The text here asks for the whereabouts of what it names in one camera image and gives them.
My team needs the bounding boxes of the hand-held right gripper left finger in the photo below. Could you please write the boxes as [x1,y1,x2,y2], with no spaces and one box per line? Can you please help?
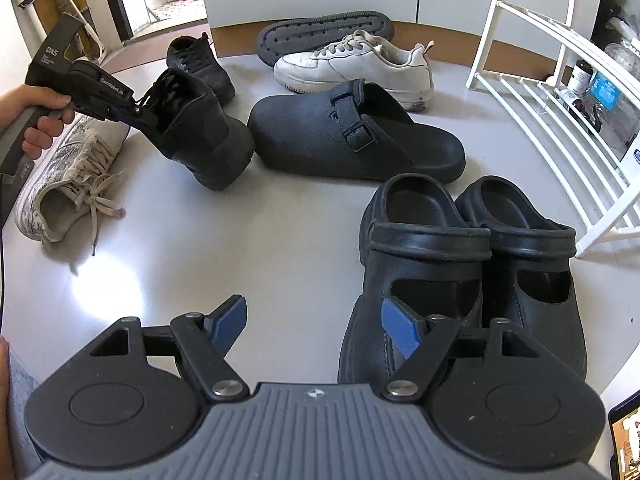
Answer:
[89,294,250,402]

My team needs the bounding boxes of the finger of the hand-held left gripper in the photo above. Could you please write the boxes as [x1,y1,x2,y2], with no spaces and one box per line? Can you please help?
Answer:
[107,99,162,129]

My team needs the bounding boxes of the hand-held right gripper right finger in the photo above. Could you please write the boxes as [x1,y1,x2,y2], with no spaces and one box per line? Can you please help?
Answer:
[380,296,543,402]

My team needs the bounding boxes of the black suede sneaker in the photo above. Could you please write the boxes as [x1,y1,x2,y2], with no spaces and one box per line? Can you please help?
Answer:
[166,33,236,107]
[135,67,256,192]

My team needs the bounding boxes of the white printed sneaker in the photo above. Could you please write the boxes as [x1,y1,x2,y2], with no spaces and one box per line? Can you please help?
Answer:
[15,110,132,261]

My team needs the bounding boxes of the white plain sneaker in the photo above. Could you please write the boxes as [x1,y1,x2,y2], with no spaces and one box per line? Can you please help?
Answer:
[273,30,434,113]

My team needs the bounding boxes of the white shoe rack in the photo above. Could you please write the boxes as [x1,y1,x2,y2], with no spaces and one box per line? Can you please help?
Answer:
[465,0,640,260]

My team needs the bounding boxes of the person's left hand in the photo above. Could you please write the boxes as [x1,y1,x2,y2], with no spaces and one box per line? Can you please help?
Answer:
[0,82,77,159]

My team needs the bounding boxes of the person's grey trousers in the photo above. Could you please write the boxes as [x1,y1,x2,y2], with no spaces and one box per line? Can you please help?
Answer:
[7,347,44,467]

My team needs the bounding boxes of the smartphone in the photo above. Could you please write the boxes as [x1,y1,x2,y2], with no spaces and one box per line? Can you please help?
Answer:
[607,390,640,480]

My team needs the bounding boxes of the water bottle blue label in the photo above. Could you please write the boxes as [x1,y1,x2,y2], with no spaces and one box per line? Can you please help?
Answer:
[585,42,640,161]

